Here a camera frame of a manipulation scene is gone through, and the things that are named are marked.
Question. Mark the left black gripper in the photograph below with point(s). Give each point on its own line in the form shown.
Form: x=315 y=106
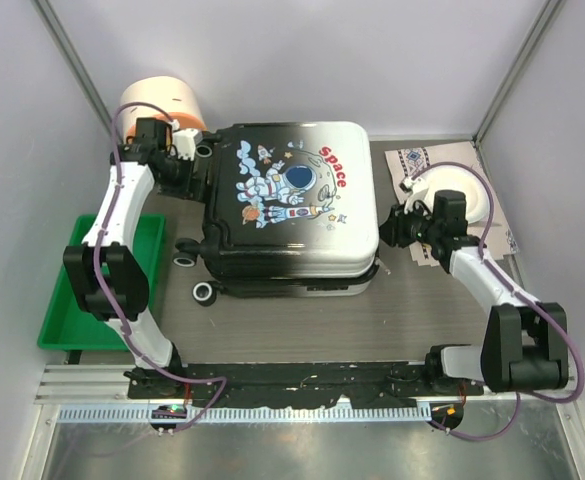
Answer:
x=190 y=188

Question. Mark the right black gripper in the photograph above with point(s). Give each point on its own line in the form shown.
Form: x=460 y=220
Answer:
x=392 y=230

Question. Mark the white black space suitcase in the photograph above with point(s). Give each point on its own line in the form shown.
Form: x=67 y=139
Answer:
x=290 y=211

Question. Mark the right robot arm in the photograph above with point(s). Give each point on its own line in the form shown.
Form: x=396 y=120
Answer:
x=524 y=346

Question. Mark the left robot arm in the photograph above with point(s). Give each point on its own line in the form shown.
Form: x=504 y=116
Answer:
x=105 y=277

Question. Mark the patterned placemat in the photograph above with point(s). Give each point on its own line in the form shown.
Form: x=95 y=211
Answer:
x=411 y=162

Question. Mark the round mini drawer cabinet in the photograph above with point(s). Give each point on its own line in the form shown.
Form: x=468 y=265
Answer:
x=170 y=94

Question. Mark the white paper plate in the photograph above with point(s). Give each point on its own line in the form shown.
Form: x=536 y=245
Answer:
x=458 y=179

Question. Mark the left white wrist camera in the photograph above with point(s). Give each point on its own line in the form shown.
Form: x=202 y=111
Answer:
x=186 y=142

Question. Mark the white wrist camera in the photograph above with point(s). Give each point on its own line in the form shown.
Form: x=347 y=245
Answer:
x=416 y=190
x=186 y=142

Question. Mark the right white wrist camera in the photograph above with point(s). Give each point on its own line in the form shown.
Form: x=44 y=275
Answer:
x=416 y=190

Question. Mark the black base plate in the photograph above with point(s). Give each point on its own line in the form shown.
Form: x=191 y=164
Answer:
x=299 y=385

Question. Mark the aluminium rail frame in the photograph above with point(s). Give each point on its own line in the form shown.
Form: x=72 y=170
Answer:
x=84 y=383

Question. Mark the white slotted cable duct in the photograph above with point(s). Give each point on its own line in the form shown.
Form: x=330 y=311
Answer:
x=156 y=413

